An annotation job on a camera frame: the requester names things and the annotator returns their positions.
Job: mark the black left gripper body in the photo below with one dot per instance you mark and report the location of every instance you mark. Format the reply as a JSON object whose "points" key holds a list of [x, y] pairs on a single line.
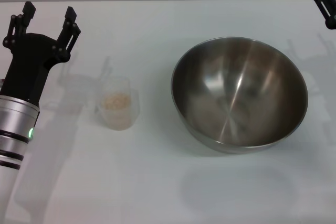
{"points": [[27, 61]]}

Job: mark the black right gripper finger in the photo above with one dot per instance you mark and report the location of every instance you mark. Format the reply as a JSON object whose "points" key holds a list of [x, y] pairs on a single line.
{"points": [[326, 6]]}

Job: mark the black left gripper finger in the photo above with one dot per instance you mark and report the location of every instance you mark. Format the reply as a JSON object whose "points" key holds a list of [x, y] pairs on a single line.
{"points": [[68, 33], [18, 26]]}

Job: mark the white rice grains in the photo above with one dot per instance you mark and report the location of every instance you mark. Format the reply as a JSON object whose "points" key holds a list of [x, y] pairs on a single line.
{"points": [[115, 102]]}

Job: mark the clear plastic measuring cup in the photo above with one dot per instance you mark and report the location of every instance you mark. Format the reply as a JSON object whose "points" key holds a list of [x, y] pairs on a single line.
{"points": [[118, 113]]}

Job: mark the stainless steel mixing bowl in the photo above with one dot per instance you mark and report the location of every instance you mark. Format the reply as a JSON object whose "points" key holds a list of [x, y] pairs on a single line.
{"points": [[236, 98]]}

